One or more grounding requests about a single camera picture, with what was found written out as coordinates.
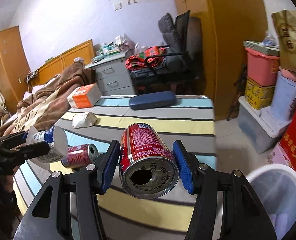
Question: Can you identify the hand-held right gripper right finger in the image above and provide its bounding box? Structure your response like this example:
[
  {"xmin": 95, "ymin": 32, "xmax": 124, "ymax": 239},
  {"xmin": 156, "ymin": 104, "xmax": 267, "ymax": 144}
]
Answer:
[{"xmin": 172, "ymin": 140, "xmax": 279, "ymax": 240}]

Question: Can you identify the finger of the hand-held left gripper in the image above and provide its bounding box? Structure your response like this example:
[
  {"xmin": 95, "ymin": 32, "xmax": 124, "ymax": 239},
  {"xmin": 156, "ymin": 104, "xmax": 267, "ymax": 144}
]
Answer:
[
  {"xmin": 0, "ymin": 131, "xmax": 30, "ymax": 150},
  {"xmin": 2, "ymin": 141, "xmax": 50, "ymax": 167}
]

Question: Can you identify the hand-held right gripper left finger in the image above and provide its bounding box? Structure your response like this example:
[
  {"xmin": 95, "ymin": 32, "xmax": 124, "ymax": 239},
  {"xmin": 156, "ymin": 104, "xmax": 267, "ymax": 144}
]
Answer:
[{"xmin": 14, "ymin": 140, "xmax": 121, "ymax": 240}]

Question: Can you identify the blue white drink carton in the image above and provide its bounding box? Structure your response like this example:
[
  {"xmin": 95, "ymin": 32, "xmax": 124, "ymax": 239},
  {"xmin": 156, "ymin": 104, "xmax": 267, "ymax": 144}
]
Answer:
[{"xmin": 25, "ymin": 126, "xmax": 69, "ymax": 169}]

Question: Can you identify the red drink can silver rim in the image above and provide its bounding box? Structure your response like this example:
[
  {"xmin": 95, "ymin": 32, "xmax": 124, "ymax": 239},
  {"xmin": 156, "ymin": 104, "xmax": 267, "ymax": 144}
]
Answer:
[{"xmin": 119, "ymin": 123, "xmax": 180, "ymax": 200}]

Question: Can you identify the white trash bin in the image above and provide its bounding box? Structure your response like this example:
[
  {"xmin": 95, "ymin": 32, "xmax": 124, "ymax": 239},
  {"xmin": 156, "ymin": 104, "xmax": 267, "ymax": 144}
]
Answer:
[{"xmin": 245, "ymin": 164, "xmax": 296, "ymax": 240}]

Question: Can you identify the red patterned drink can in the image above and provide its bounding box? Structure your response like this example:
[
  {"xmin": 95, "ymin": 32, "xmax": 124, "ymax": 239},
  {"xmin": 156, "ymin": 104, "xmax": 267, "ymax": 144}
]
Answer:
[{"xmin": 61, "ymin": 144, "xmax": 99, "ymax": 169}]

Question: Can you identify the striped bed sheet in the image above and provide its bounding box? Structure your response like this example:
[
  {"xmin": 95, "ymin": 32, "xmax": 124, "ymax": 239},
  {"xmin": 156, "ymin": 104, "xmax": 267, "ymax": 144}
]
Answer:
[{"xmin": 13, "ymin": 95, "xmax": 216, "ymax": 240}]

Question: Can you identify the white crumpled paper pack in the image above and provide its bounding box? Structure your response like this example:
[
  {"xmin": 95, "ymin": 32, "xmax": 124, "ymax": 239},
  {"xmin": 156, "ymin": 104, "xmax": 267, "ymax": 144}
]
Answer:
[{"xmin": 72, "ymin": 112, "xmax": 97, "ymax": 128}]

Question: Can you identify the brown patterned blanket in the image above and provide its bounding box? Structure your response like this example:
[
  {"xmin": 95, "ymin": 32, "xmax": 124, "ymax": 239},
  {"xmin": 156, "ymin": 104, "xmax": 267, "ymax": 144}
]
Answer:
[{"xmin": 0, "ymin": 62, "xmax": 96, "ymax": 140}]

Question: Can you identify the wooden wardrobe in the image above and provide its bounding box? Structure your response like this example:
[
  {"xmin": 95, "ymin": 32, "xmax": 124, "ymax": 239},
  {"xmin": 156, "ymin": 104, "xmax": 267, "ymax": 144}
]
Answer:
[{"xmin": 0, "ymin": 25, "xmax": 30, "ymax": 117}]

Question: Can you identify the dark blue glasses case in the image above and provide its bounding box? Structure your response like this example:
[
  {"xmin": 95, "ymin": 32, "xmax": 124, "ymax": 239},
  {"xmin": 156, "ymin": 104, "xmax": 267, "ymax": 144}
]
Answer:
[{"xmin": 129, "ymin": 91, "xmax": 176, "ymax": 111}]

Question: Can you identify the orange white cardboard box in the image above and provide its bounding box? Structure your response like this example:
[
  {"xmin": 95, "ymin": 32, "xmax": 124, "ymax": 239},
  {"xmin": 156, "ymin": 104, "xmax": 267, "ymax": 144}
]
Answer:
[{"xmin": 67, "ymin": 83, "xmax": 102, "ymax": 109}]

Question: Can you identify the clear storage box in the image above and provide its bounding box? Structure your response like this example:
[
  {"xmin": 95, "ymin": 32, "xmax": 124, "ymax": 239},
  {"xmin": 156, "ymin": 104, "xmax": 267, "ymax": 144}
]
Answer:
[{"xmin": 238, "ymin": 96, "xmax": 292, "ymax": 155}]

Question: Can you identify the grey drawer cabinet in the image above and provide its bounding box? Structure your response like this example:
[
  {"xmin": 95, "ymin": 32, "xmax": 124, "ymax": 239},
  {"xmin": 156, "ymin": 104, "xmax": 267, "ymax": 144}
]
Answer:
[{"xmin": 85, "ymin": 51, "xmax": 136, "ymax": 97}]

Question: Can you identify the dark leaning pole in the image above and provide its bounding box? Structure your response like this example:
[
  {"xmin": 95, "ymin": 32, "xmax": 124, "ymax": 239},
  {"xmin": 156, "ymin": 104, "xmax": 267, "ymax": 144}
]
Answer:
[{"xmin": 227, "ymin": 65, "xmax": 247, "ymax": 122}]

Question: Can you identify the pink printed box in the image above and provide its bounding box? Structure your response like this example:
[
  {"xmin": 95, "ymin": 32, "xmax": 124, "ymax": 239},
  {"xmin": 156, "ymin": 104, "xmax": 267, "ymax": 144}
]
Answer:
[{"xmin": 266, "ymin": 142, "xmax": 296, "ymax": 171}]

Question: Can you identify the black chair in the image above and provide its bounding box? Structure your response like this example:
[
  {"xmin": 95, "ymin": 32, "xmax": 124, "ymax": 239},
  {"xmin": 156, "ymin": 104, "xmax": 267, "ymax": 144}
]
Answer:
[{"xmin": 130, "ymin": 10, "xmax": 202, "ymax": 95}]

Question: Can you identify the wooden headboard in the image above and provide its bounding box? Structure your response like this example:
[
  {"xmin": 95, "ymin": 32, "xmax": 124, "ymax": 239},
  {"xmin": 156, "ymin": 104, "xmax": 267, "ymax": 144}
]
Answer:
[{"xmin": 29, "ymin": 39, "xmax": 96, "ymax": 87}]

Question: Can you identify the yellow printed box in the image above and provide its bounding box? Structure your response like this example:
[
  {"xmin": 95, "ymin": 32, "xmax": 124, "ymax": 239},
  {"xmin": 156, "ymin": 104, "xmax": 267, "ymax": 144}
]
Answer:
[{"xmin": 244, "ymin": 76, "xmax": 276, "ymax": 110}]

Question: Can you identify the red plaid bag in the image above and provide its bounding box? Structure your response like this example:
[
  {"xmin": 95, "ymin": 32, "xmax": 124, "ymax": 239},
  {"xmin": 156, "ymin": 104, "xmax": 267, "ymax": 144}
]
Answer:
[{"xmin": 125, "ymin": 46, "xmax": 166, "ymax": 71}]

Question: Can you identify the pile of small boxes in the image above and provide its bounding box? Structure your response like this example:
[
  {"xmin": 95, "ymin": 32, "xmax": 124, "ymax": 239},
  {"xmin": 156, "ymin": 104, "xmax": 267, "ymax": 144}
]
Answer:
[{"xmin": 93, "ymin": 35, "xmax": 133, "ymax": 61}]

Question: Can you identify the clear plastic bag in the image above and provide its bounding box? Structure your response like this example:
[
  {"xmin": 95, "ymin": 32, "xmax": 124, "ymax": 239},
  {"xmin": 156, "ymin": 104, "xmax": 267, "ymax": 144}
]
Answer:
[{"xmin": 134, "ymin": 42, "xmax": 148, "ymax": 55}]

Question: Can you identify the light blue bucket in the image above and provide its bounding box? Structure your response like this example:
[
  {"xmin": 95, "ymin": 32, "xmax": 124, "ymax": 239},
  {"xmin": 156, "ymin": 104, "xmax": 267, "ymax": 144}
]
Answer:
[{"xmin": 270, "ymin": 71, "xmax": 296, "ymax": 122}]

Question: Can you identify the pink storage box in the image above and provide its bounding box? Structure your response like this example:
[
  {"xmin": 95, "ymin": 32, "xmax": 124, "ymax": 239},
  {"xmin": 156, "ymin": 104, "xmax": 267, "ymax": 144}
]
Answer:
[{"xmin": 245, "ymin": 47, "xmax": 281, "ymax": 87}]

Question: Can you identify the orange wooden closet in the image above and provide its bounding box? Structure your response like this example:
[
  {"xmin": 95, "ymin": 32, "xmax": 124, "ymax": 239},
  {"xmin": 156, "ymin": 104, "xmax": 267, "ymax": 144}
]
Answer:
[{"xmin": 169, "ymin": 0, "xmax": 267, "ymax": 122}]

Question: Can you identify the grey padded cushion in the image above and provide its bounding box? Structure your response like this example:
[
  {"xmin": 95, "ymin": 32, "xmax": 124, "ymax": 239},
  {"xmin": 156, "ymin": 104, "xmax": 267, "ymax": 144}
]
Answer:
[{"xmin": 158, "ymin": 13, "xmax": 186, "ymax": 55}]

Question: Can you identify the pink basin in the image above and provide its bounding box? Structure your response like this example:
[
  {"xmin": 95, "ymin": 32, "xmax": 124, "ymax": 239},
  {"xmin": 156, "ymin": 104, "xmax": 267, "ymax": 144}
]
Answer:
[{"xmin": 279, "ymin": 66, "xmax": 296, "ymax": 83}]

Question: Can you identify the grey flat box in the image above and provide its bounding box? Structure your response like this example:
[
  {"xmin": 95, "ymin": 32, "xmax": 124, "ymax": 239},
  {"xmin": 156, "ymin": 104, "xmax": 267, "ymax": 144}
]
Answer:
[{"xmin": 243, "ymin": 40, "xmax": 281, "ymax": 57}]

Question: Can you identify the small plastic water bottle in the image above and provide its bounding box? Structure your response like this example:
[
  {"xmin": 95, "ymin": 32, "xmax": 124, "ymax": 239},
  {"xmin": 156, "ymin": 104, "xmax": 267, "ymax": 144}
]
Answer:
[{"xmin": 263, "ymin": 30, "xmax": 279, "ymax": 46}]

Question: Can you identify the brown paper bag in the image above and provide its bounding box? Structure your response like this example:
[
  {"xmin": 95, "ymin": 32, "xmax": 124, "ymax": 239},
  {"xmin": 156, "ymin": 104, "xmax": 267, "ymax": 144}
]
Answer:
[{"xmin": 271, "ymin": 9, "xmax": 296, "ymax": 74}]

